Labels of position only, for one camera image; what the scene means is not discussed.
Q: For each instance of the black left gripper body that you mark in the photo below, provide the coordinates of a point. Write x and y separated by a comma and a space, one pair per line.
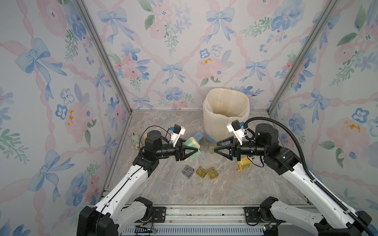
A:
177, 154

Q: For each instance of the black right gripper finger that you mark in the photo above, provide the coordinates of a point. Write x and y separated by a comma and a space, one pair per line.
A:
226, 143
225, 152

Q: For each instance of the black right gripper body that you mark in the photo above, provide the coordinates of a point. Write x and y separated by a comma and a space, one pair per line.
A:
238, 150

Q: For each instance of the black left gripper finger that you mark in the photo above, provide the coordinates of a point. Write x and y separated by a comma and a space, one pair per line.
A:
184, 157
190, 150

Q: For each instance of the clear shavings tray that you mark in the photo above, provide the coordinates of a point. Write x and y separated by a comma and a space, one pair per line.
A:
188, 171

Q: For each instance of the yellow tinted tray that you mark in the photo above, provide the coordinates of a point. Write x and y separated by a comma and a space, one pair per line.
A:
201, 172
212, 173

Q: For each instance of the pale green pencil sharpener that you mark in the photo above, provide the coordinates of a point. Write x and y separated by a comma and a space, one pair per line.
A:
136, 141

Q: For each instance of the clear green-tinted tray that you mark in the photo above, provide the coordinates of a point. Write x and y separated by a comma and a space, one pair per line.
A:
212, 150

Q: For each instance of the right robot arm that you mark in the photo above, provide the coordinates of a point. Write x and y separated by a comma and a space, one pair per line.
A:
334, 217

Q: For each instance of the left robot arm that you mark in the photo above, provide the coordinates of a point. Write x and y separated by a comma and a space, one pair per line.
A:
110, 216

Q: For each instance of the yellow pencil sharpener right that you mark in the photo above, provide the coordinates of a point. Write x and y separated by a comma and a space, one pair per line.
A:
244, 163

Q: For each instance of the blue pencil sharpener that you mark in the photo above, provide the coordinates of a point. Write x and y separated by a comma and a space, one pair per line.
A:
199, 137

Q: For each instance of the cream waste bin with liner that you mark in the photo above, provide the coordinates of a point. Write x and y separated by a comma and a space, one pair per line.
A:
220, 108

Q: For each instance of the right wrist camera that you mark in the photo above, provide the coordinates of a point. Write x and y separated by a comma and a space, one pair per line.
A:
237, 128

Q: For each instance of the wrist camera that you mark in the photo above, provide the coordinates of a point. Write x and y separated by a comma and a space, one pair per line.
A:
177, 131
237, 128

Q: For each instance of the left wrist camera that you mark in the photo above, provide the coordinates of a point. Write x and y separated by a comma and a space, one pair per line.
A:
177, 131

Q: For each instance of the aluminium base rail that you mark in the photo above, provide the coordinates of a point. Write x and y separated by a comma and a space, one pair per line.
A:
210, 220

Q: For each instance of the aluminium corner post left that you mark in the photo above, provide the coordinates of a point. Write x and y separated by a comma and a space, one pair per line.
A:
88, 22

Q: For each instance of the aluminium corner post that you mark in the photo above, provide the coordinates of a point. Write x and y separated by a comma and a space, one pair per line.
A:
305, 50
88, 22

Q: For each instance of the aluminium corner post right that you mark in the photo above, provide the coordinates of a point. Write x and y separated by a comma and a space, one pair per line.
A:
305, 50

